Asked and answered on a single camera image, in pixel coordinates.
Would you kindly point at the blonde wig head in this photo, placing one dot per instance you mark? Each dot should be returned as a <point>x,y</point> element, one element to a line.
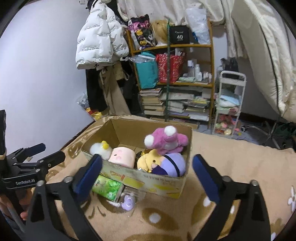
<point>159,32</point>

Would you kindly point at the white fluffy plush toy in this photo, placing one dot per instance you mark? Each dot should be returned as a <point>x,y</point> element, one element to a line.
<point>100,150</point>

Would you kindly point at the beige coat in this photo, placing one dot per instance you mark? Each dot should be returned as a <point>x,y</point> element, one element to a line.
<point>113,92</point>

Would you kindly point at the clear plastic bag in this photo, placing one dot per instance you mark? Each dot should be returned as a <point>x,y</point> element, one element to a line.
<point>198,25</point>

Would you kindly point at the pink square plush toy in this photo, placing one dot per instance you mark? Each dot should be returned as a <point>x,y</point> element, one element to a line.
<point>121,156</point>

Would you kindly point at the stack of books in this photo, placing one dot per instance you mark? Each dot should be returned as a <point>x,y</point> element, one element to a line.
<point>189,106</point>
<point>152,103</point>

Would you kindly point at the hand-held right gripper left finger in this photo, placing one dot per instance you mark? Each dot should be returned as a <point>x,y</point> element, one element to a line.
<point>90,176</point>

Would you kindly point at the wooden shelf rack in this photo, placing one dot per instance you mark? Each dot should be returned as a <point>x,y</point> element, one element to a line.
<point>180,45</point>

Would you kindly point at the purple plush doll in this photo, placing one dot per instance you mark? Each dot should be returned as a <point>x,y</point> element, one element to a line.
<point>171,164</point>

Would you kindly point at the pink bear plush toy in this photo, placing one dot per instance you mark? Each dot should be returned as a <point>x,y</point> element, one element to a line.
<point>166,141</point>

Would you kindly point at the green thin pole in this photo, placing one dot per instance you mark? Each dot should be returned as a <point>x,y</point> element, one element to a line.
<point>168,69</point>

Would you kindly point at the black palette box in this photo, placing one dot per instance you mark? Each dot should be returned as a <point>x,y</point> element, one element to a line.
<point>180,34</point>

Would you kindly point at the pink and black printed bag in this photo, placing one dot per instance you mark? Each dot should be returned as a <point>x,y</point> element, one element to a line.
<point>142,32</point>

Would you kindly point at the plastic bag of toys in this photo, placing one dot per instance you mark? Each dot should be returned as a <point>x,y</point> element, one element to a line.
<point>92,109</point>

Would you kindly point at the white puffer jacket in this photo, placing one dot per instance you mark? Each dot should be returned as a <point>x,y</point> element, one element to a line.
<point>97,41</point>

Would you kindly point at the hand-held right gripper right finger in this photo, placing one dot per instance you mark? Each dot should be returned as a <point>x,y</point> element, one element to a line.
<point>205,178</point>

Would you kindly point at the black hanging garment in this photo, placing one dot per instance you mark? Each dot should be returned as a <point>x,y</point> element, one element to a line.
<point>131,88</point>

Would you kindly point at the black chair base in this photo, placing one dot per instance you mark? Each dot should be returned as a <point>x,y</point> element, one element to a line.
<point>275,134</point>

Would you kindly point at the teal shopping bag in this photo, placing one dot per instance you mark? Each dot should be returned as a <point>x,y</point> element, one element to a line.
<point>146,71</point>

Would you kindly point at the black coat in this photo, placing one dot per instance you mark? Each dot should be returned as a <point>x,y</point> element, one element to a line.
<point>94,92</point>

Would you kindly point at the group of white bottles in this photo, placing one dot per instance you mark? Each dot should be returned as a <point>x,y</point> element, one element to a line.
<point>197,71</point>

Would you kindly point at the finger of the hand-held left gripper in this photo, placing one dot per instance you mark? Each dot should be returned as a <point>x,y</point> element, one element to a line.
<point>34,148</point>
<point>53,158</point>

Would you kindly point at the green tissue pack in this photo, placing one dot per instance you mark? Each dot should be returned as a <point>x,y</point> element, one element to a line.
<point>108,187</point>

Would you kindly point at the red patterned gift bag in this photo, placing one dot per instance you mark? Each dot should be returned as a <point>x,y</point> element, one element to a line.
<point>168,68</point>

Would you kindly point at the white trolley cart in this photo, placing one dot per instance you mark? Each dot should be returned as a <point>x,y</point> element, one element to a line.
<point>227,102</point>

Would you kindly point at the printed cardboard box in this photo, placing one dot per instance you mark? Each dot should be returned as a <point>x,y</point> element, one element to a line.
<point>150,183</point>

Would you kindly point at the person's left hand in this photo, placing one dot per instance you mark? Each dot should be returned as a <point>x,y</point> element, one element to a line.
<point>25,213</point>

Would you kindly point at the cream curtain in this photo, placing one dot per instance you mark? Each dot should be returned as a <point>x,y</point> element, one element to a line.
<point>161,9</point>

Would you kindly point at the small purple plush toy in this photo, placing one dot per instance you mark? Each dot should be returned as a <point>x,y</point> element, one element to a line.
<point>128,203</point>

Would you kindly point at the yellow plush toy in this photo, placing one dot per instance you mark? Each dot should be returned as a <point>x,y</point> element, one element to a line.
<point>145,162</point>

